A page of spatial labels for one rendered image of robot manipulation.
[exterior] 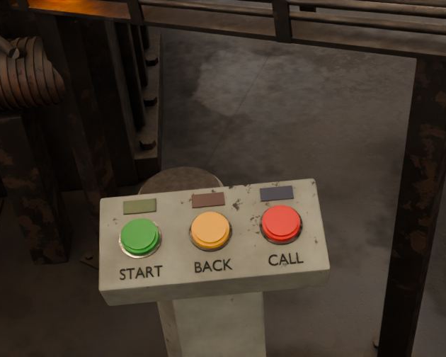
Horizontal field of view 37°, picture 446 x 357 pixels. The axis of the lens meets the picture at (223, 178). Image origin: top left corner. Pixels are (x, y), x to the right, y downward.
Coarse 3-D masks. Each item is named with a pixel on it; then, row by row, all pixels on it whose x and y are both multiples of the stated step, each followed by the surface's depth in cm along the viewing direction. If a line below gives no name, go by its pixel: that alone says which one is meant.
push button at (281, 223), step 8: (272, 208) 71; (280, 208) 70; (288, 208) 70; (264, 216) 70; (272, 216) 70; (280, 216) 70; (288, 216) 70; (296, 216) 70; (264, 224) 70; (272, 224) 69; (280, 224) 69; (288, 224) 69; (296, 224) 69; (272, 232) 69; (280, 232) 69; (288, 232) 69; (296, 232) 69; (280, 240) 69
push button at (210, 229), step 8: (200, 216) 70; (208, 216) 70; (216, 216) 70; (200, 224) 70; (208, 224) 70; (216, 224) 70; (224, 224) 70; (192, 232) 70; (200, 232) 69; (208, 232) 69; (216, 232) 69; (224, 232) 69; (200, 240) 69; (208, 240) 69; (216, 240) 69; (224, 240) 69; (208, 248) 69
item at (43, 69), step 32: (0, 64) 119; (32, 64) 118; (0, 96) 121; (32, 96) 121; (0, 128) 126; (32, 128) 132; (0, 160) 131; (32, 160) 132; (32, 192) 137; (32, 224) 143; (64, 224) 151; (32, 256) 149; (64, 256) 150
